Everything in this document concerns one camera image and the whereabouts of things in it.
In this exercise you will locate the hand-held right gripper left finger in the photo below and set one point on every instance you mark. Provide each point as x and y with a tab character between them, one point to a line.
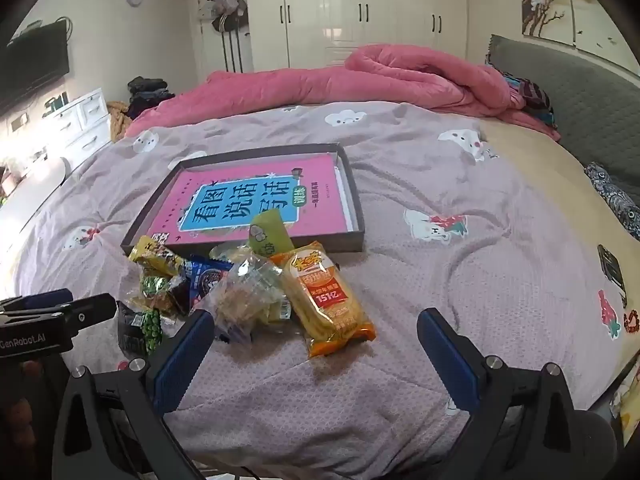
182	360

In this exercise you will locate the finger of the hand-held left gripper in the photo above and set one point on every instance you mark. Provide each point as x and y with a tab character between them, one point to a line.
40	300
92	310

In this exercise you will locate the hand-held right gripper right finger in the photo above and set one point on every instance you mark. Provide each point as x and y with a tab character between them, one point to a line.
447	360

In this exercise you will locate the green pea snack packet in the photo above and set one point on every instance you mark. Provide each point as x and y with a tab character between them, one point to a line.
145	330

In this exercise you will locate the clear pastry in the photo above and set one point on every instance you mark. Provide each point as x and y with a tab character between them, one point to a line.
240	305

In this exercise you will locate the blue snack packet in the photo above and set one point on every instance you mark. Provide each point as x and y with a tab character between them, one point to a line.
207	280

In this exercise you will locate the orange rice cracker packet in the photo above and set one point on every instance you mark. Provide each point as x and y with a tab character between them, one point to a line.
325	305

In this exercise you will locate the dark grey shallow box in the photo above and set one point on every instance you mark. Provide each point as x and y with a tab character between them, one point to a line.
357	220

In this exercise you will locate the person's left hand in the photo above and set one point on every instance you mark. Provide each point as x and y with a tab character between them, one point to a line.
17	420

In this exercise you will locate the white desk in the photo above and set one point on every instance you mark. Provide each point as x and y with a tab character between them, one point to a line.
35	195

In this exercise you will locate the small pale wrapped pastry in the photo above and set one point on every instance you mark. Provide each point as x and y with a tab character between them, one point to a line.
280	300

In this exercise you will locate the pink book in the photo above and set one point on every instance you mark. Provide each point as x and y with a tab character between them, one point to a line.
200	195

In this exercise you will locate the lilac printed bed sheet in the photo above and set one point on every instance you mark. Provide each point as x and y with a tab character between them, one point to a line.
450	185

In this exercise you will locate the white drawer cabinet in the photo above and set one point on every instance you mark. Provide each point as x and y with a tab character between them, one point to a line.
85	125

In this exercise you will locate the black phone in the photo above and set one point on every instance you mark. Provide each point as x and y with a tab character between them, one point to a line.
612	272

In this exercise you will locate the tan knitted cloth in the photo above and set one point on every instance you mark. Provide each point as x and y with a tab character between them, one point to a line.
119	120

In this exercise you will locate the beige bed sheet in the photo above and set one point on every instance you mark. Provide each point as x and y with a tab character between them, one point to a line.
540	160

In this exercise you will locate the pile of dark clothes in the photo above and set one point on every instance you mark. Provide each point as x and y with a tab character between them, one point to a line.
150	95

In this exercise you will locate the black television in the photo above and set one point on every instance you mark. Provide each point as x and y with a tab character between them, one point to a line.
35	70

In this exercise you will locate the dark patterned pillow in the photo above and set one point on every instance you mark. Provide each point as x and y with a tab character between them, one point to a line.
617	200

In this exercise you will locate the striped clothes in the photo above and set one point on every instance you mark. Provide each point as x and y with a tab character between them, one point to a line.
532	97

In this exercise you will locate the pink quilt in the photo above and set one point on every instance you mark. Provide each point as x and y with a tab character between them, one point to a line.
400	75

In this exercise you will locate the grey padded headboard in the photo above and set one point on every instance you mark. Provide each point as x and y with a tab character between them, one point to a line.
590	105

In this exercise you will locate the door coat rack with clothes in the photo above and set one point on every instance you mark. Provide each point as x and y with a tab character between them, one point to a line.
227	10

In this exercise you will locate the white wardrobe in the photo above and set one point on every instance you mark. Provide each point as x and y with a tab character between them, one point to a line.
360	10

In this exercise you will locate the floral wall painting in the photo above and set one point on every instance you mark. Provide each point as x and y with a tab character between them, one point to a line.
560	5

